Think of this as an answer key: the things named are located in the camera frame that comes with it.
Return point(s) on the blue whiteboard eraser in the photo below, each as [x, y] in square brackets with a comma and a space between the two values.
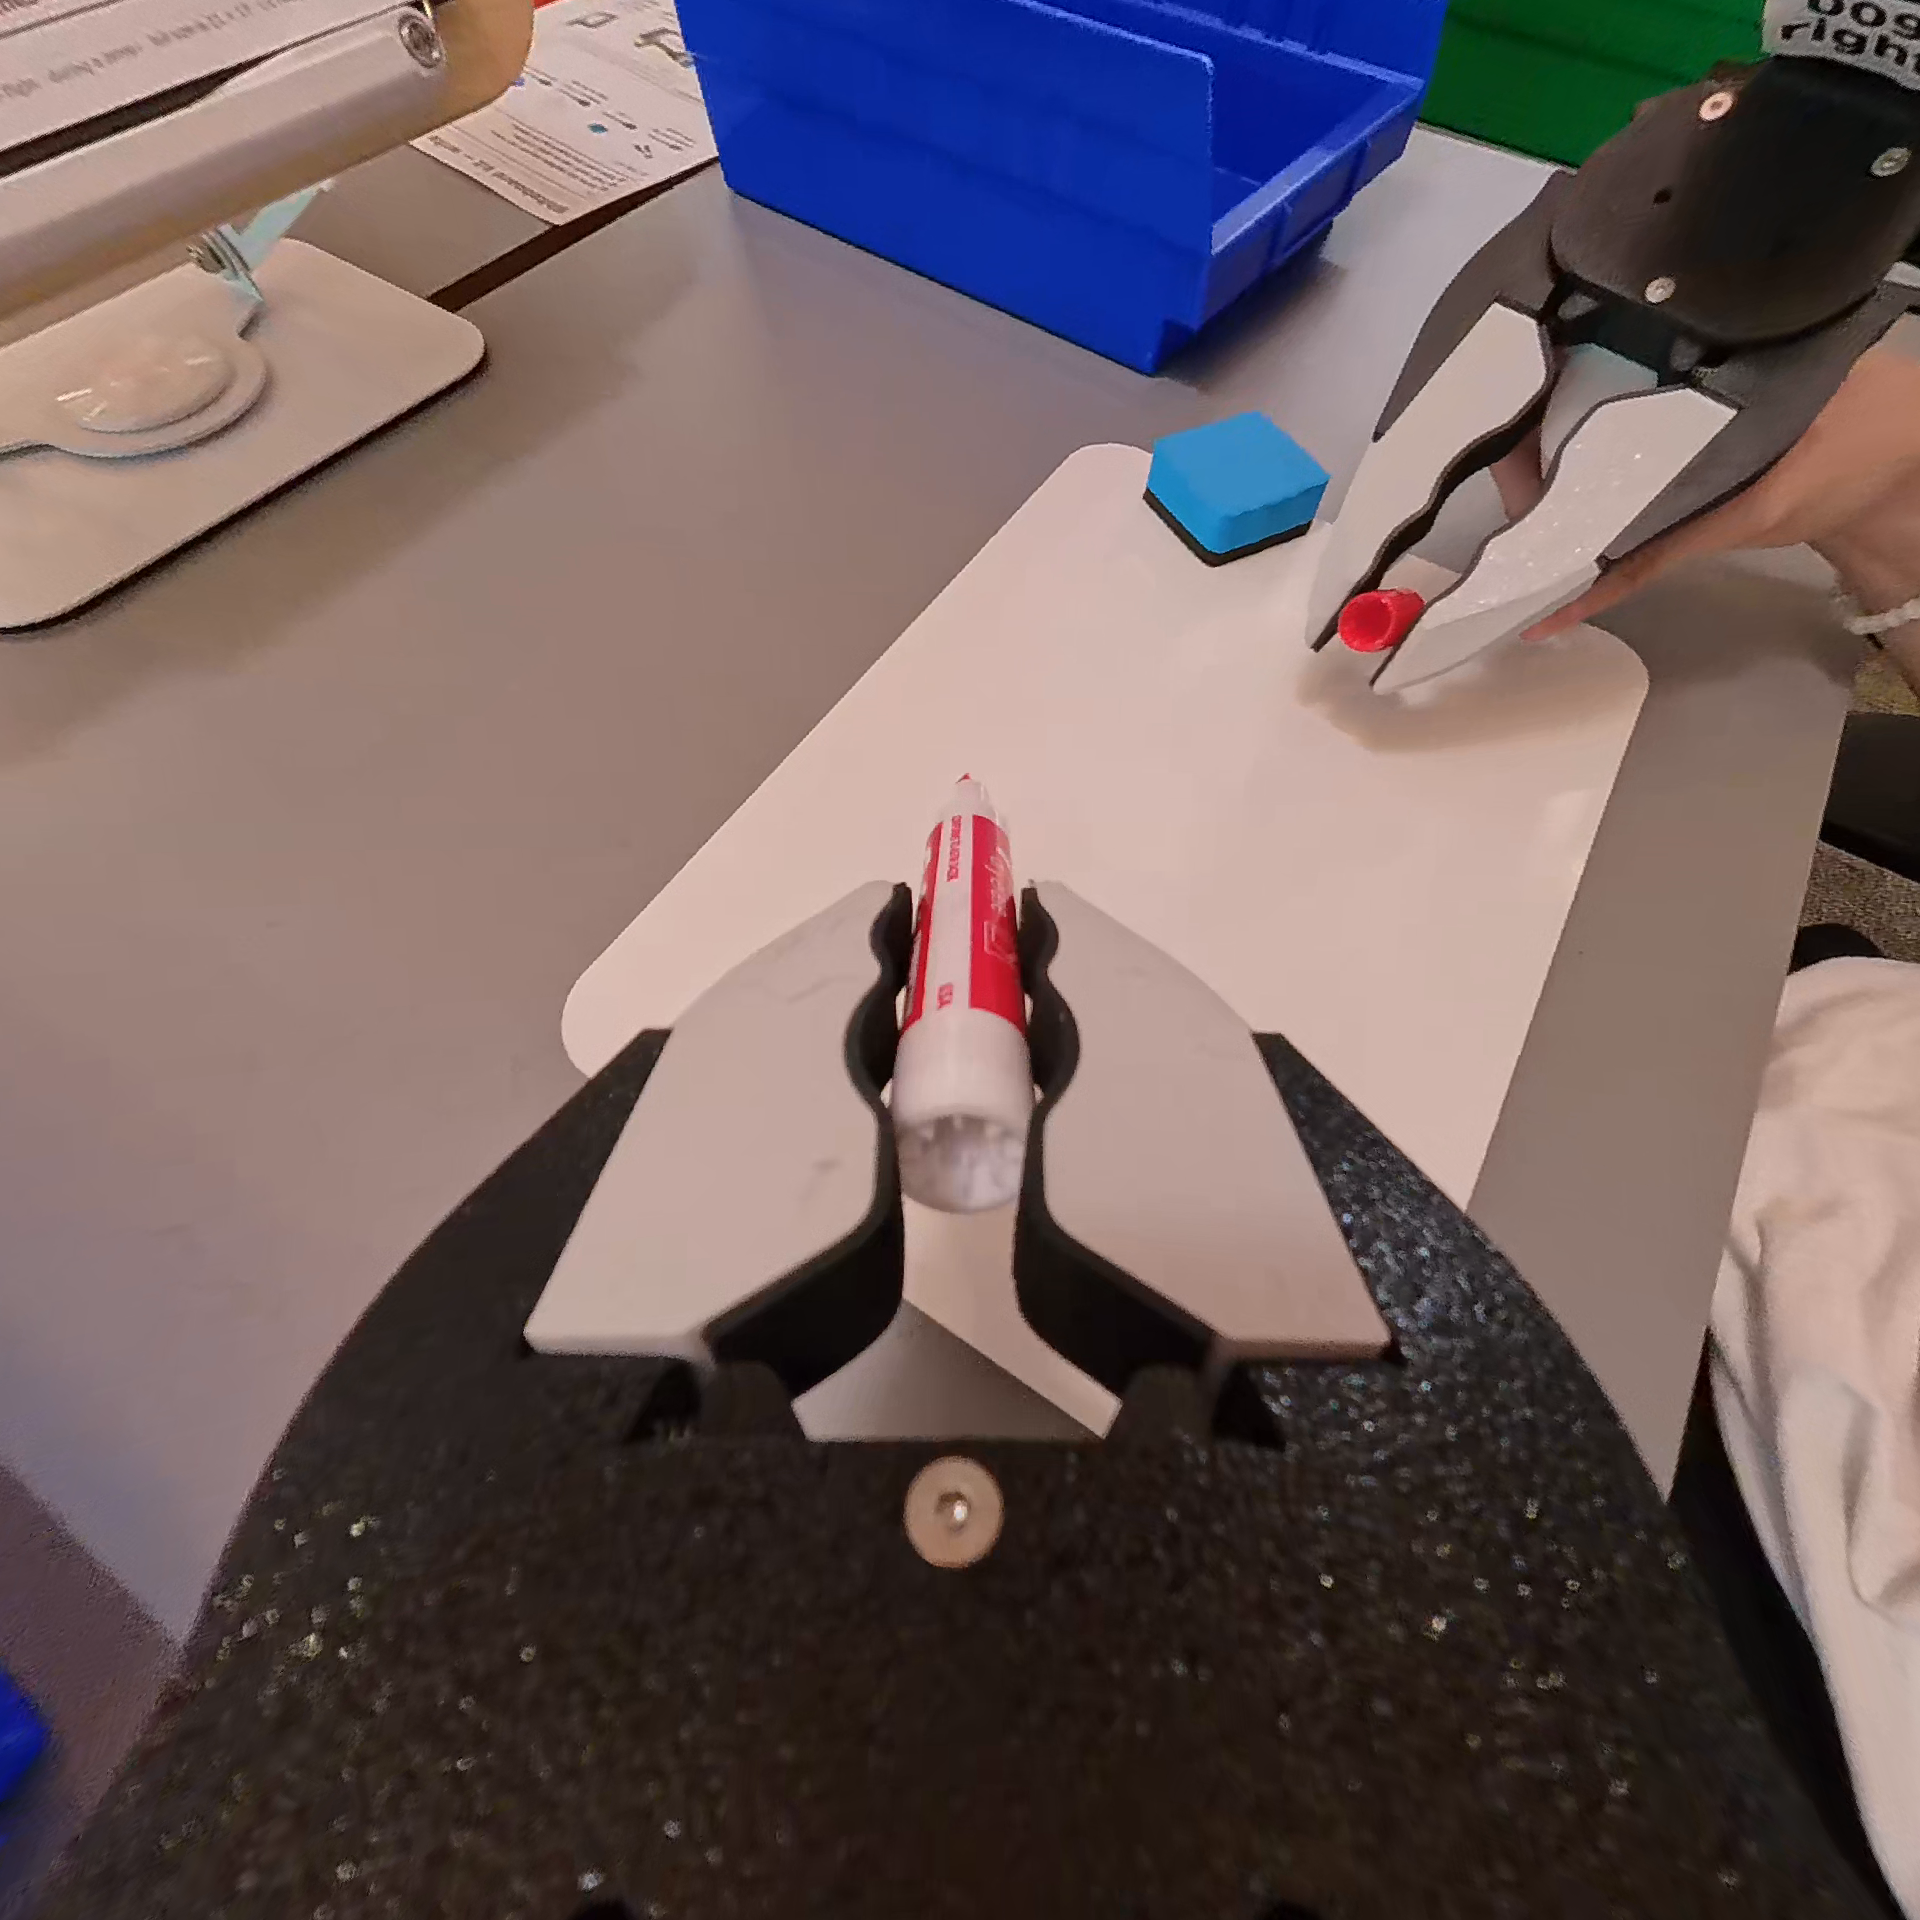
[1237, 474]

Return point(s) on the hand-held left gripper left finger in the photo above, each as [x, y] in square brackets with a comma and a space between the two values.
[720, 1185]

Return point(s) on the loose printed paper sheet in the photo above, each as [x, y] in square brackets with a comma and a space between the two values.
[600, 134]

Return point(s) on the person's right hand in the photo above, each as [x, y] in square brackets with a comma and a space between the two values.
[1830, 480]

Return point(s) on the small white whiteboard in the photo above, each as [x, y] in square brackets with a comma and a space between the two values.
[1201, 810]

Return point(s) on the red dry erase marker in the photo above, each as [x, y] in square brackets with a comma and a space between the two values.
[967, 961]

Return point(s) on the red marker cap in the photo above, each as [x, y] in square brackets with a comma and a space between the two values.
[1377, 619]

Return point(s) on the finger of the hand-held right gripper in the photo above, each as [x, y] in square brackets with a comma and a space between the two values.
[1576, 523]
[1425, 464]

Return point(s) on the green plastic bin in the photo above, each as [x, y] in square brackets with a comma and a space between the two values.
[1576, 76]

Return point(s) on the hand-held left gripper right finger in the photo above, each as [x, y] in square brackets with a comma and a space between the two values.
[1201, 1185]

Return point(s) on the instruction sheet on stand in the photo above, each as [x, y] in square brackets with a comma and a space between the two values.
[301, 389]

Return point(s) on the black office chair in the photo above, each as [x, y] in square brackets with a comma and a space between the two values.
[1868, 796]

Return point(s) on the blue plastic bin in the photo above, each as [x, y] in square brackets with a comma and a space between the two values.
[975, 149]
[20, 1732]

